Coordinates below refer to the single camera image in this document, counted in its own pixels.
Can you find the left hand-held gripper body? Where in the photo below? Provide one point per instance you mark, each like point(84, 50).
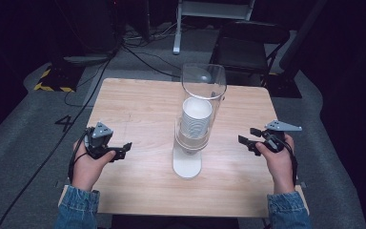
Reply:
point(97, 143)

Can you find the white metal stand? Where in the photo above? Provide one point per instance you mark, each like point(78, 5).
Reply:
point(178, 35)

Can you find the stack of white paper cups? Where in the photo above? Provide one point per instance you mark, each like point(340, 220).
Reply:
point(196, 122)

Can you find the yellow black striped floor plate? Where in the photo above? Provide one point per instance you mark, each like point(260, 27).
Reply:
point(57, 79)

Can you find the person's right hand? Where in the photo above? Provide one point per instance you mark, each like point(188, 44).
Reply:
point(279, 168)

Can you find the clear tube cup dispenser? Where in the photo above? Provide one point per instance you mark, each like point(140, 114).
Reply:
point(187, 165)

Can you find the person's left hand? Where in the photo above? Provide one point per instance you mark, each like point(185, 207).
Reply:
point(85, 171)

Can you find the black folding chair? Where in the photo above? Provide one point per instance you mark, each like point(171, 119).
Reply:
point(241, 52)

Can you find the dark metal stand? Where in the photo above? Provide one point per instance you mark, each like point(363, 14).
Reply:
point(298, 41)

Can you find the dark equipment cabinet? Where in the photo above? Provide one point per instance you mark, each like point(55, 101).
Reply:
point(89, 28)

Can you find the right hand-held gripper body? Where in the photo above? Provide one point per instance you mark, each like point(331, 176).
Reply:
point(274, 140)

